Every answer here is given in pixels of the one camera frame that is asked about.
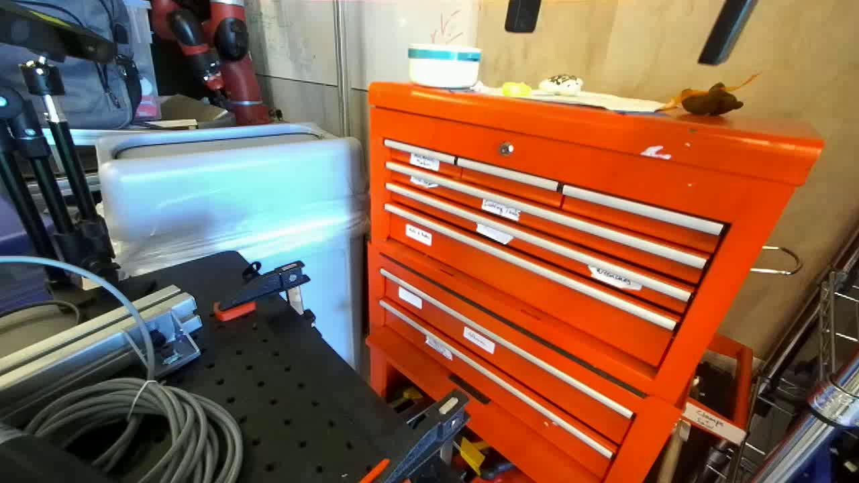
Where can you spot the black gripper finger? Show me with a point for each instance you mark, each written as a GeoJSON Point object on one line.
{"type": "Point", "coordinates": [729, 29]}
{"type": "Point", "coordinates": [522, 14]}

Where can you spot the red robot arm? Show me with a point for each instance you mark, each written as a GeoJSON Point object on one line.
{"type": "Point", "coordinates": [233, 72]}

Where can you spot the brown plush toy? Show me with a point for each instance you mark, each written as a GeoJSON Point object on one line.
{"type": "Point", "coordinates": [711, 100]}

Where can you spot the white pot with teal rim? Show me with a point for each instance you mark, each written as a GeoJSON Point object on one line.
{"type": "Point", "coordinates": [444, 68]}

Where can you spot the small yellow object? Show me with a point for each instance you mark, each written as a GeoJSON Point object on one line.
{"type": "Point", "coordinates": [517, 91]}

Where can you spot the white paper sheets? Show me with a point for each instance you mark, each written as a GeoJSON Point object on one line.
{"type": "Point", "coordinates": [599, 100]}

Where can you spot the orange metal tool chest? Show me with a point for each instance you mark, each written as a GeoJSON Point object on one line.
{"type": "Point", "coordinates": [538, 297]}

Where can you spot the white plastic storage bin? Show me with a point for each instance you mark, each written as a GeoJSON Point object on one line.
{"type": "Point", "coordinates": [224, 197]}

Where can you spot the grey fabric bag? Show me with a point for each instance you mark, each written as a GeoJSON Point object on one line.
{"type": "Point", "coordinates": [89, 91]}

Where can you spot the black perforated board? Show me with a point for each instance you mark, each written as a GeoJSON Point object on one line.
{"type": "Point", "coordinates": [295, 392]}

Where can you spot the yellow tool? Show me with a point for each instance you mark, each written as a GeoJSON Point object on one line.
{"type": "Point", "coordinates": [471, 457]}

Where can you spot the black camera tripod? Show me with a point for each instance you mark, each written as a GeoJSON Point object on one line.
{"type": "Point", "coordinates": [68, 170]}

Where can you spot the aluminium extrusion rail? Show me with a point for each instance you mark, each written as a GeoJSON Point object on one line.
{"type": "Point", "coordinates": [82, 336]}

